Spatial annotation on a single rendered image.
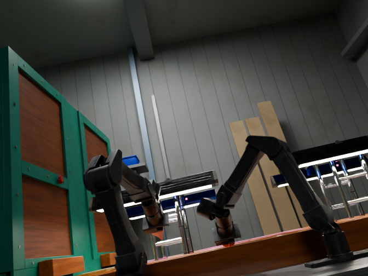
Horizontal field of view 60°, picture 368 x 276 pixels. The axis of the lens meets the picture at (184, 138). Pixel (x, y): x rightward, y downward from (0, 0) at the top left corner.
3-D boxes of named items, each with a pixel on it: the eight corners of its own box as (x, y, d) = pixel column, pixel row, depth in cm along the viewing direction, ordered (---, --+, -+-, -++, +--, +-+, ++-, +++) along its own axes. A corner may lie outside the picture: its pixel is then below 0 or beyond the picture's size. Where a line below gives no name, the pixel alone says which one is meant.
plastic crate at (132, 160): (141, 170, 357) (139, 160, 361) (137, 164, 334) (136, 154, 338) (110, 176, 355) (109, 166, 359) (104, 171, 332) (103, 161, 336)
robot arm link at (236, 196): (211, 198, 114) (254, 125, 109) (223, 198, 121) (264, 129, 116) (236, 219, 107) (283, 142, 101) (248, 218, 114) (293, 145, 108)
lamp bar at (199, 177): (218, 182, 145) (215, 167, 148) (88, 212, 148) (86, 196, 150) (218, 185, 153) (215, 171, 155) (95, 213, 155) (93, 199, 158)
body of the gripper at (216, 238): (212, 231, 124) (209, 218, 120) (237, 226, 123) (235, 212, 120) (214, 245, 118) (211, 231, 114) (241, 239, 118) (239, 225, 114)
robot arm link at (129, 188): (133, 188, 119) (85, 150, 96) (155, 182, 117) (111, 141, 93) (134, 219, 112) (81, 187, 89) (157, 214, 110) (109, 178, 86)
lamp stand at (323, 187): (374, 231, 171) (343, 153, 185) (337, 239, 171) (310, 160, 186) (359, 232, 188) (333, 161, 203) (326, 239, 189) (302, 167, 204)
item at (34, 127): (14, 270, 111) (9, 45, 142) (-133, 302, 113) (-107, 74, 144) (125, 254, 239) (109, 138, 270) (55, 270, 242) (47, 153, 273)
